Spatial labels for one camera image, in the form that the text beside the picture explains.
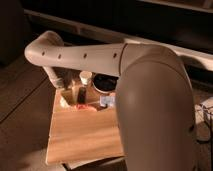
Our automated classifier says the red pepper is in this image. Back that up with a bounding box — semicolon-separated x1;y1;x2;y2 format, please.
75;104;97;111

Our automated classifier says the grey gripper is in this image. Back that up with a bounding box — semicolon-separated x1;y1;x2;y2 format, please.
55;68;79;88

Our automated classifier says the metal rail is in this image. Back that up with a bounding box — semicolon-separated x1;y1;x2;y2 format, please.
24;9;213;71

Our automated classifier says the dark round bowl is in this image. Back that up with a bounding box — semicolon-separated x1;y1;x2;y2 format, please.
92;74;118;94

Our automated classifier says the wooden board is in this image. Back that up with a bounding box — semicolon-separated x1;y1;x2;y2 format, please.
46;91;123;165

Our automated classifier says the white blue sponge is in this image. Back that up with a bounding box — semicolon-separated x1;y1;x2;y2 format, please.
100;96;115;107

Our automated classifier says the dark chair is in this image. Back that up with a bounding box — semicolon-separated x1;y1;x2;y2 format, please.
0;0;32;66

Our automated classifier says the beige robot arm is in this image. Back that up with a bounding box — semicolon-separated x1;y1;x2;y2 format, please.
25;31;197;171

